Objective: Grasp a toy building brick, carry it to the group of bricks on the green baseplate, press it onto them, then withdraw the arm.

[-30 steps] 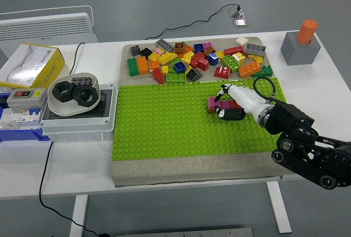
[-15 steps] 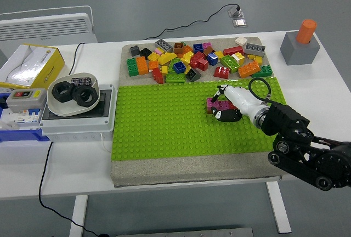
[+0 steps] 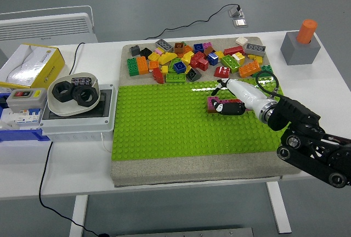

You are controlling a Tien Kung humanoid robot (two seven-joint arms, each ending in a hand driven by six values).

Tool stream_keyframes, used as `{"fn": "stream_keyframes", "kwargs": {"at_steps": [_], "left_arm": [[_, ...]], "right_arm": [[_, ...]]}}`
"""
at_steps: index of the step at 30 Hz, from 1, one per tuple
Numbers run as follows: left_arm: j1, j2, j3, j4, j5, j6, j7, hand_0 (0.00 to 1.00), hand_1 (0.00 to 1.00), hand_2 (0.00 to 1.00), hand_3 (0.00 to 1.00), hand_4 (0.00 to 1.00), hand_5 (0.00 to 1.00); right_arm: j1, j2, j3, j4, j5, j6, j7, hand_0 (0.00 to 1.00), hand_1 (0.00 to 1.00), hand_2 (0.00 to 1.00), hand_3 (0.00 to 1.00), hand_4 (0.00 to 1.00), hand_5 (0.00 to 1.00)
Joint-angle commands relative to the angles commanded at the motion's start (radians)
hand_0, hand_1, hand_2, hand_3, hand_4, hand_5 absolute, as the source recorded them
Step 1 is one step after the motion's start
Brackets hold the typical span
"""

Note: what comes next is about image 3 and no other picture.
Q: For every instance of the grey switch box red button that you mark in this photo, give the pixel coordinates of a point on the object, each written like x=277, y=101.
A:
x=26, y=98

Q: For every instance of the yellow curved toy brick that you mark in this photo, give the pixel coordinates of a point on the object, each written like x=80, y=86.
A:
x=165, y=58

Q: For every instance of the closed metal floor socket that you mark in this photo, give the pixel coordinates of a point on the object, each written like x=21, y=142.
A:
x=240, y=22

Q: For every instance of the small orange toy brick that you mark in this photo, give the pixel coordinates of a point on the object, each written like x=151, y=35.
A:
x=153, y=65

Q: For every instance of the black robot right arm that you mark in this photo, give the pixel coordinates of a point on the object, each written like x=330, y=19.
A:
x=293, y=113

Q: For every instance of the white table leg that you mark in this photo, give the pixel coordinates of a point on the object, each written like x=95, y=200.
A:
x=78, y=215
x=279, y=209

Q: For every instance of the orange long toy brick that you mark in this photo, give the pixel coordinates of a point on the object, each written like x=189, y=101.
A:
x=142, y=65
x=249, y=69

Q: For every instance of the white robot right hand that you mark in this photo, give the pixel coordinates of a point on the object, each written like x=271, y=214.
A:
x=244, y=93

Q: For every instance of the white plastic bowl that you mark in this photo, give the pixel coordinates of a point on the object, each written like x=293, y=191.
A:
x=68, y=109

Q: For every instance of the large black hex nut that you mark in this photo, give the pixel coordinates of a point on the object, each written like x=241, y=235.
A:
x=91, y=97
x=56, y=91

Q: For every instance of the black toy brick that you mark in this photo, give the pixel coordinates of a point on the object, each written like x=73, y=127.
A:
x=145, y=52

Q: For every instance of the red long toy brick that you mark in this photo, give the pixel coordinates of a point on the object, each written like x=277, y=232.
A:
x=233, y=50

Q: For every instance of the white panel heater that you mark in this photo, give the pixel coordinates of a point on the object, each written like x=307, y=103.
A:
x=55, y=28

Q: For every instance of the grey cube block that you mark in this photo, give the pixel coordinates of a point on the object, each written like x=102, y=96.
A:
x=300, y=53

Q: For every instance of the small yellow toy brick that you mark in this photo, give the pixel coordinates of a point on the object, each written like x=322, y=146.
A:
x=164, y=69
x=251, y=56

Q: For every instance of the grey electrical enclosure box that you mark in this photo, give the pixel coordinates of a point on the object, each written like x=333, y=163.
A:
x=76, y=127

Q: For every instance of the open metal floor socket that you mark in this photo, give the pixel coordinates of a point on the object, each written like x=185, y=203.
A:
x=236, y=12

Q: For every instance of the small black electronic component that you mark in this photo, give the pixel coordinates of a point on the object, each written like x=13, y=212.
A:
x=81, y=81

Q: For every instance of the lime green long toy brick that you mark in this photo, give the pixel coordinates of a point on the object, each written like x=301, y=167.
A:
x=175, y=78

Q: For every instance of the white and blue circuit breaker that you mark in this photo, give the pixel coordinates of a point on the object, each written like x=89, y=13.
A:
x=27, y=115

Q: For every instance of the small pink toy brick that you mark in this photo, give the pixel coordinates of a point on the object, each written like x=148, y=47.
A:
x=158, y=50

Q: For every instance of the white and yellow toy brick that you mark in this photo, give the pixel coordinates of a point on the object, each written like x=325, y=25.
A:
x=238, y=57

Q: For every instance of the green studded baseplate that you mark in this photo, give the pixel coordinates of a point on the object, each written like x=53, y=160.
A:
x=164, y=124

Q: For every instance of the grey-brown mat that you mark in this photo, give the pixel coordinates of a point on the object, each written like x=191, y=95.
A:
x=192, y=171

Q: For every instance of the blue and white toy brick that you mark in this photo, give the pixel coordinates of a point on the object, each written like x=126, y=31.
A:
x=212, y=58

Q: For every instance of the grey long toy brick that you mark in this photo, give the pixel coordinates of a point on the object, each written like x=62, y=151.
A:
x=255, y=49
x=164, y=44

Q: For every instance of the dark green long toy brick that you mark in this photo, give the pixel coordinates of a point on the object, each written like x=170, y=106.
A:
x=132, y=66

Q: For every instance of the orange cylinder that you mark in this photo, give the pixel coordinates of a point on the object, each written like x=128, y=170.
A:
x=306, y=31

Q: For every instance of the brown hollow toy brick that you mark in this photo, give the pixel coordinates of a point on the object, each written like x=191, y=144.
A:
x=179, y=47

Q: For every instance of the red stepped toy brick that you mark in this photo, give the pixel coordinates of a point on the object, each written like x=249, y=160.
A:
x=157, y=75

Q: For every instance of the dark grey sloped toy brick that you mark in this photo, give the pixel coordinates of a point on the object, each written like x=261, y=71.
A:
x=193, y=74

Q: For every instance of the brown sloped toy brick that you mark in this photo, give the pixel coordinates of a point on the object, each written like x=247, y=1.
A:
x=209, y=50

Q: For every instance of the yellow and white cardboard box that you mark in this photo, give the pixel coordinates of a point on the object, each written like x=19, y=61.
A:
x=46, y=64

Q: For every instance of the dark grey small toy brick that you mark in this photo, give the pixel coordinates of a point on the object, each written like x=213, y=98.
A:
x=134, y=50

